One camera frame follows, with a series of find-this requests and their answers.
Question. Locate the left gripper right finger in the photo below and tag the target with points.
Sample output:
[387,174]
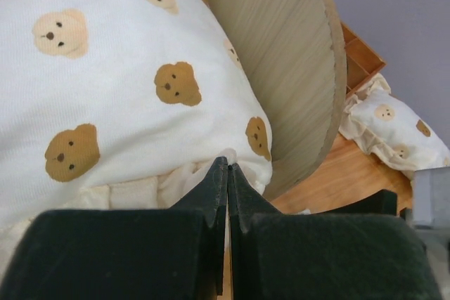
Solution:
[321,256]

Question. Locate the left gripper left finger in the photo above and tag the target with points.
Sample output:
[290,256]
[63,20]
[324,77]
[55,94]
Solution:
[174,253]

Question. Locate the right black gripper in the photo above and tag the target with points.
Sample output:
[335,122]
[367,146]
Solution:
[383,202]

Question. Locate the bear print bed cushion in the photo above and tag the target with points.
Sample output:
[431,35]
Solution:
[98,93]

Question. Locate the wooden pet bed frame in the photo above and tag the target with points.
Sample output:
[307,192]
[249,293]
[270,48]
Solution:
[293,53]

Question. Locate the small bear print pillow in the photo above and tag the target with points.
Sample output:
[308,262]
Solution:
[383,125]

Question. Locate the orange wooden compartment tray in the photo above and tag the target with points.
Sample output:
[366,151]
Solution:
[363,63]

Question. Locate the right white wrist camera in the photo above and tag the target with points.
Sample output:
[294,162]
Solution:
[430,203]

